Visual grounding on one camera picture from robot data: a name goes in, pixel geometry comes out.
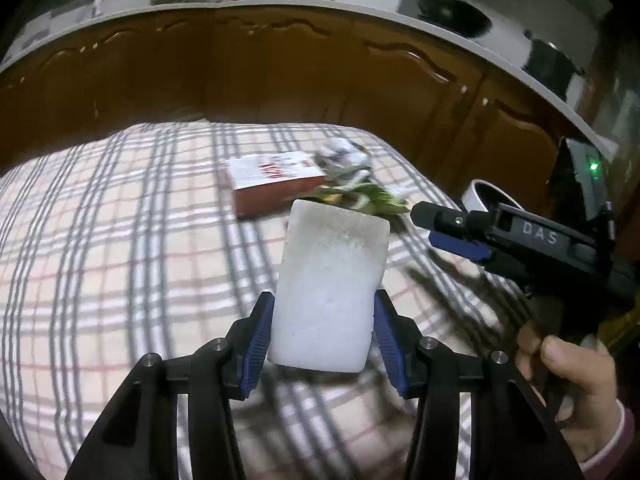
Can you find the white round bin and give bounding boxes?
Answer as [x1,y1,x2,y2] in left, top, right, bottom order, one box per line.
[461,178,526,216]

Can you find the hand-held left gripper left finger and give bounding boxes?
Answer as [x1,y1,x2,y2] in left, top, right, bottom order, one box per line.
[65,290,276,480]

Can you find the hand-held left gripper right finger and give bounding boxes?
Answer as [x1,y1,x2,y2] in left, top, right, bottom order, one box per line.
[372,289,586,480]

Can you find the black cooking pot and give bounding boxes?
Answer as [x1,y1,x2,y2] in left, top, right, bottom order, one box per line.
[522,30,586,88]

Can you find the white kitchen countertop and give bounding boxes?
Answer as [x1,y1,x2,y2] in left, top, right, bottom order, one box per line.
[0,0,618,161]

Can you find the black wok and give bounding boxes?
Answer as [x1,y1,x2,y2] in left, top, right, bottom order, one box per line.
[376,0,493,38]

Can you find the crumpled white paper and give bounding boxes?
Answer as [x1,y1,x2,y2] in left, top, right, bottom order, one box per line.
[317,139,372,181]

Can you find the green crumpled wrapper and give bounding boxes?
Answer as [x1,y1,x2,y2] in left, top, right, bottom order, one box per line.
[312,182,411,217]

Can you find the person's right hand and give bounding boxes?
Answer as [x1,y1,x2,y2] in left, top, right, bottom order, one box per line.
[515,322,626,463]

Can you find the plaid tablecloth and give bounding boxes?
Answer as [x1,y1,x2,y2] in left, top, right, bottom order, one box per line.
[0,121,536,480]

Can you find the white foam block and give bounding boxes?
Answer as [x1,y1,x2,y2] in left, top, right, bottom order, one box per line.
[266,198,391,373]

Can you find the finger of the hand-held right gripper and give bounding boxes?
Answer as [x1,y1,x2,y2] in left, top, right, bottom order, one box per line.
[429,230,493,262]
[410,201,473,236]

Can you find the red and white box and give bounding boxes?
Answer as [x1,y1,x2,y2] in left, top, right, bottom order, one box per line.
[220,151,328,219]

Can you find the wooden base cabinets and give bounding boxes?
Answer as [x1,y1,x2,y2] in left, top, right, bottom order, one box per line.
[0,10,566,211]

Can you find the person's right forearm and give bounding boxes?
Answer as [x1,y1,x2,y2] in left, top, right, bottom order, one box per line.
[575,400,637,480]

